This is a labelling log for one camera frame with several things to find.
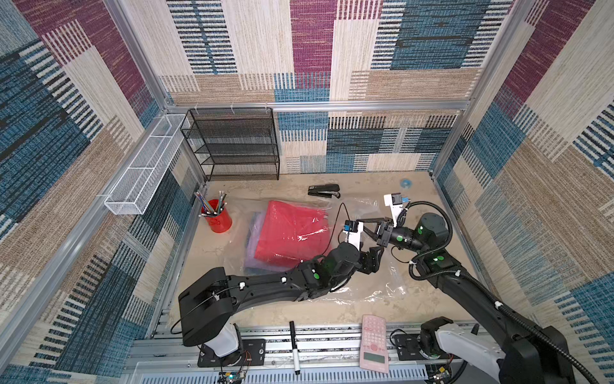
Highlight black marker pen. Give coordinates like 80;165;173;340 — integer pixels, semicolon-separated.
289;321;301;376

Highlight white wire wall basket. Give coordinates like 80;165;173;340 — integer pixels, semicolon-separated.
105;115;185;215

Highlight pink calculator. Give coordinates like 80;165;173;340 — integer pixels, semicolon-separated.
359;315;390;374

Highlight pens in cup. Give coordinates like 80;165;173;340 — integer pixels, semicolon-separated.
194;191;225;219

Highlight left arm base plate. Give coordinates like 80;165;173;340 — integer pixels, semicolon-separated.
197;339;266;368

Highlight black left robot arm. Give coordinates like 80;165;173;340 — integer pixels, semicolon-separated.
178;243;384;347

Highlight red trousers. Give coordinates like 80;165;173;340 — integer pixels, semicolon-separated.
254;200;330;268

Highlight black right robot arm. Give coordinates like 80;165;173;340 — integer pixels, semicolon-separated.
364;210;597;383

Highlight black mesh shelf rack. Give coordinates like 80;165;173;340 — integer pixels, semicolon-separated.
182;108;281;182

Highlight red pen cup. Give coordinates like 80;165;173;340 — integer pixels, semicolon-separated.
204;199;233;234

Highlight clear plastic vacuum bag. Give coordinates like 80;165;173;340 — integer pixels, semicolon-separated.
220;198;406;304

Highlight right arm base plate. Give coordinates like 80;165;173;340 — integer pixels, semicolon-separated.
392;333;450;361

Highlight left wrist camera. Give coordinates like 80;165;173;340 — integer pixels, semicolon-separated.
343;220;364;251

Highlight aluminium front rail frame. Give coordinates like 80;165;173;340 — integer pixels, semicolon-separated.
119;321;481;384

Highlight blue tape roll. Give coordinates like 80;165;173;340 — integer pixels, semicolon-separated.
400;179;413;189

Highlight black stapler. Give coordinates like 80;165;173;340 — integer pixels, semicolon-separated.
308;184;341;198

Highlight lilac folded garment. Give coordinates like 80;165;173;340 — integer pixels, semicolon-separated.
244;211;291;275

